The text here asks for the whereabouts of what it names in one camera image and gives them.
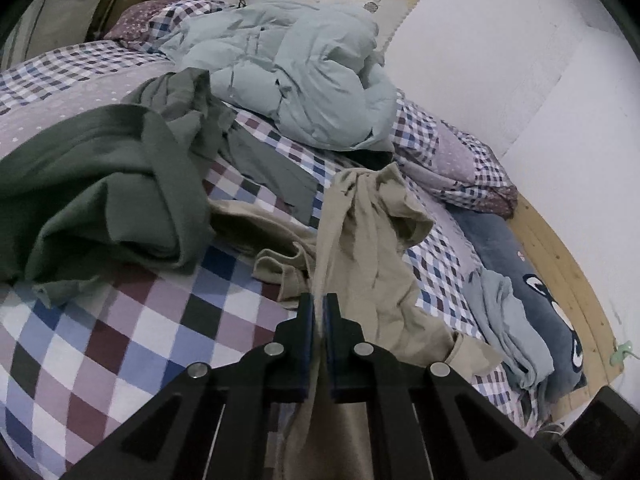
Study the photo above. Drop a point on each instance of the grey green garment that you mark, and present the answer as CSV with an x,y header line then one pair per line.
x,y
270,170

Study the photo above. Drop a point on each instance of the blue cartoon plush pillow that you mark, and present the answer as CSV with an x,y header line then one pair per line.
x,y
500,250

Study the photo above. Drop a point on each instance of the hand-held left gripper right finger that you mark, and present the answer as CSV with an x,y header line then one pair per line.
x,y
331,340

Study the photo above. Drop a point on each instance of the wooden nightstand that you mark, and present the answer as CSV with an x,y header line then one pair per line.
x,y
125,5

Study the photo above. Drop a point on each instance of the small green plastic object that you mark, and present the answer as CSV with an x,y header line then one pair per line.
x,y
621,352

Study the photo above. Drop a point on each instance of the light blue puffer jacket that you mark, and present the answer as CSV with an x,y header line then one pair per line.
x,y
300,70

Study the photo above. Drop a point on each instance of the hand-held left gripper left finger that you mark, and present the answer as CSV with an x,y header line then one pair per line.
x,y
306,340

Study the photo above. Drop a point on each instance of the wooden bed headboard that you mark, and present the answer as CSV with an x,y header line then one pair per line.
x,y
565,270

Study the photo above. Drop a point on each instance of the checkered bed sheet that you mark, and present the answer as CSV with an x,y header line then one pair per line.
x,y
150,340

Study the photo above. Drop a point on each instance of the light blue garment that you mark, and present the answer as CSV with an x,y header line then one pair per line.
x,y
510,325

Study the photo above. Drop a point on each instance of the dark green sweatshirt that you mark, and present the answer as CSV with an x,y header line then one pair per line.
x,y
100,185

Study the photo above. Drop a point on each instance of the beige garment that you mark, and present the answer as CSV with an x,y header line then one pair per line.
x,y
370,240

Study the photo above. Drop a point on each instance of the checkered patchwork quilt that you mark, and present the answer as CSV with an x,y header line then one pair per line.
x,y
450,160

